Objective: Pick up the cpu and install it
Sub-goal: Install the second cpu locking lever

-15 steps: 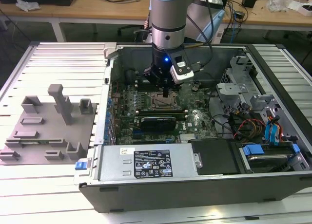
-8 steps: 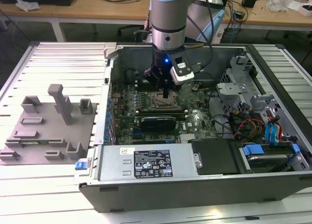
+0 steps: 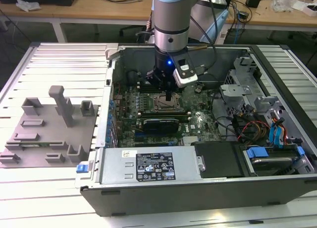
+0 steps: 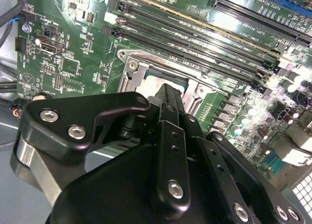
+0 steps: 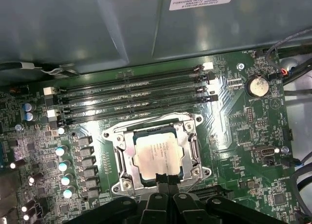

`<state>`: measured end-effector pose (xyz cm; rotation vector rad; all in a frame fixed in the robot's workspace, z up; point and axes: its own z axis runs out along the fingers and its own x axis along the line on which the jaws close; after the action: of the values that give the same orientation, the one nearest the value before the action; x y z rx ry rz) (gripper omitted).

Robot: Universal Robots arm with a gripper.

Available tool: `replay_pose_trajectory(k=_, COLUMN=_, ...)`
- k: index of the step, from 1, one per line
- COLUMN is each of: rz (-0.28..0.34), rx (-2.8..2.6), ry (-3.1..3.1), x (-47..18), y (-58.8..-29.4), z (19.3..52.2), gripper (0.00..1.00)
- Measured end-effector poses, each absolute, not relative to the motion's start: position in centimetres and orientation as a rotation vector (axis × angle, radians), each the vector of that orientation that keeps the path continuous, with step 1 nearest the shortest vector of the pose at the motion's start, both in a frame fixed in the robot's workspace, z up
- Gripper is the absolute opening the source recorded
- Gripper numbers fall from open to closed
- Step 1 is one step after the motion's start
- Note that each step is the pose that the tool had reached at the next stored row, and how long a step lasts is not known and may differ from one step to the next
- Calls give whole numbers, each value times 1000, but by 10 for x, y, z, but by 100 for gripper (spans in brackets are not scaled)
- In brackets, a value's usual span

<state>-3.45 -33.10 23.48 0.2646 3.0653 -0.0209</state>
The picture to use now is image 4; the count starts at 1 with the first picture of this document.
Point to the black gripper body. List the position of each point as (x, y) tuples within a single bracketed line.
[(117, 185)]

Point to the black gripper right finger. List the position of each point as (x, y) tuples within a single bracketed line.
[(217, 160)]

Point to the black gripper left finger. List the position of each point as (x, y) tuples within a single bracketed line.
[(61, 126)]

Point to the metal socket cover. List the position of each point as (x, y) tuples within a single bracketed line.
[(140, 76)]

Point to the silver green CPU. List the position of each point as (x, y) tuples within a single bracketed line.
[(152, 84)]

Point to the steel locking lever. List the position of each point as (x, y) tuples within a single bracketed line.
[(156, 61)]

